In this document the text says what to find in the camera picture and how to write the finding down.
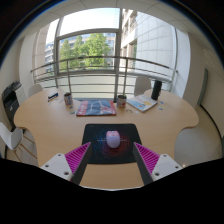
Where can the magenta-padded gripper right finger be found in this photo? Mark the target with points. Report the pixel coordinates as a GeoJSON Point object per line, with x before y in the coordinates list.
{"type": "Point", "coordinates": [165, 165]}

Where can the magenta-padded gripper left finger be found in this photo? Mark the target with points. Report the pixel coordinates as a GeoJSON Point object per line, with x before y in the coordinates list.
{"type": "Point", "coordinates": [60, 165]}

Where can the pink and lilac computer mouse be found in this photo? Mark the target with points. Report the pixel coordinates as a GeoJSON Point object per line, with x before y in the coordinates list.
{"type": "Point", "coordinates": [113, 139]}

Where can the black mouse pad red print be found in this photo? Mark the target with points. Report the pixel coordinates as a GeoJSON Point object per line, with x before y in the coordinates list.
{"type": "Point", "coordinates": [96, 133]}

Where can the white chair wooden legs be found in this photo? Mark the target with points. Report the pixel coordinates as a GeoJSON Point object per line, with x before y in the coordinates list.
{"type": "Point", "coordinates": [10, 136]}

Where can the printed drink can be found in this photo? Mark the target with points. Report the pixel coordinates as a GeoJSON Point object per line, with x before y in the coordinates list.
{"type": "Point", "coordinates": [68, 99]}

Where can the open light blue booklet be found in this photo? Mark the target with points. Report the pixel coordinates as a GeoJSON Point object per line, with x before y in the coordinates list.
{"type": "Point", "coordinates": [142, 102]}

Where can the red and blue magazine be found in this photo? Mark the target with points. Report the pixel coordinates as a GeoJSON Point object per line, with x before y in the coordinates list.
{"type": "Point", "coordinates": [96, 108]}

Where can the black cylinder speaker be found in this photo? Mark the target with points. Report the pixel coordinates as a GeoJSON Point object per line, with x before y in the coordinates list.
{"type": "Point", "coordinates": [156, 90]}

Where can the white mug red print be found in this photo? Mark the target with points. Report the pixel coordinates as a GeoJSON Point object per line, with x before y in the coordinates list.
{"type": "Point", "coordinates": [121, 101]}

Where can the black office printer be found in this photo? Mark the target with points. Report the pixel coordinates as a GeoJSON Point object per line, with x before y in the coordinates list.
{"type": "Point", "coordinates": [11, 100]}

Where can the metal balcony railing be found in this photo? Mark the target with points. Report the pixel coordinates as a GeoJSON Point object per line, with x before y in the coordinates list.
{"type": "Point", "coordinates": [100, 58]}

